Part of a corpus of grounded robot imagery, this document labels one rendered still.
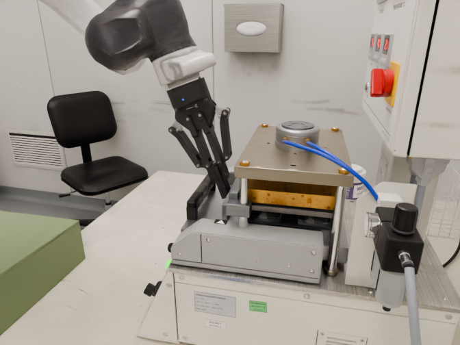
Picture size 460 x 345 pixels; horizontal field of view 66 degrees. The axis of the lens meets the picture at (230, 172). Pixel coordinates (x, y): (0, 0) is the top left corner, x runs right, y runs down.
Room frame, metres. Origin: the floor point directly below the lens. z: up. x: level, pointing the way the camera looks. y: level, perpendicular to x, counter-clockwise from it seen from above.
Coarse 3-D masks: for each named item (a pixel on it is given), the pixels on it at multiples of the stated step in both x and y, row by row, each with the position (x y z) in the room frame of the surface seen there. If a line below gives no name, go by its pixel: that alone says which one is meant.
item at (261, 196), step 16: (256, 192) 0.55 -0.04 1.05; (272, 192) 0.54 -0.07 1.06; (288, 192) 0.53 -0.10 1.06; (304, 192) 0.53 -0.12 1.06; (320, 192) 0.53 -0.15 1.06; (256, 208) 0.55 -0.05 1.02; (272, 208) 0.54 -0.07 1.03; (288, 208) 0.54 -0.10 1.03; (304, 208) 0.53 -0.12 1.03; (320, 208) 0.52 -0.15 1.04
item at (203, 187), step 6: (204, 180) 0.70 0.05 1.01; (210, 180) 0.71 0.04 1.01; (198, 186) 0.67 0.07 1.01; (204, 186) 0.67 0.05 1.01; (210, 186) 0.70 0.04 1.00; (198, 192) 0.64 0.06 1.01; (204, 192) 0.65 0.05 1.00; (192, 198) 0.61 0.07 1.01; (198, 198) 0.62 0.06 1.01; (204, 198) 0.65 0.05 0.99; (192, 204) 0.60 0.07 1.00; (198, 204) 0.61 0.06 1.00; (186, 210) 0.60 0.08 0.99; (192, 210) 0.60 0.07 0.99; (192, 216) 0.60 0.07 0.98
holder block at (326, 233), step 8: (288, 216) 0.57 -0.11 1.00; (296, 216) 0.57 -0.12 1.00; (256, 224) 0.55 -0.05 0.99; (264, 224) 0.54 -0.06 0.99; (272, 224) 0.54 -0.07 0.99; (280, 224) 0.54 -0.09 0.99; (288, 224) 0.54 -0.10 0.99; (296, 224) 0.54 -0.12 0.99; (328, 232) 0.52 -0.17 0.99; (328, 240) 0.52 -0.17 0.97
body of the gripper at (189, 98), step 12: (192, 84) 0.65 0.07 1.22; (204, 84) 0.67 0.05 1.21; (168, 96) 0.67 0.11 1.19; (180, 96) 0.64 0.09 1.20; (192, 96) 0.64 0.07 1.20; (204, 96) 0.65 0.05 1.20; (180, 108) 0.67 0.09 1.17; (192, 108) 0.67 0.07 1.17; (204, 108) 0.66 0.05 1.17; (180, 120) 0.67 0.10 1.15
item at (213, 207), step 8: (216, 192) 0.73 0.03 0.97; (208, 200) 0.69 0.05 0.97; (216, 200) 0.69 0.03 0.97; (224, 200) 0.69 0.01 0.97; (200, 208) 0.65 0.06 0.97; (208, 208) 0.65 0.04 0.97; (216, 208) 0.65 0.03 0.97; (224, 208) 0.59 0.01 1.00; (200, 216) 0.61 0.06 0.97; (208, 216) 0.61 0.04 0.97; (216, 216) 0.61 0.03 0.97; (224, 216) 0.59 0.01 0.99; (232, 216) 0.61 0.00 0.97; (184, 224) 0.59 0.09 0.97; (192, 224) 0.59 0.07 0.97; (344, 224) 0.59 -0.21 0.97; (344, 232) 0.56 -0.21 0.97; (344, 240) 0.53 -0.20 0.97; (328, 248) 0.51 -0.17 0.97; (344, 248) 0.51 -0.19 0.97; (344, 256) 0.51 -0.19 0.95
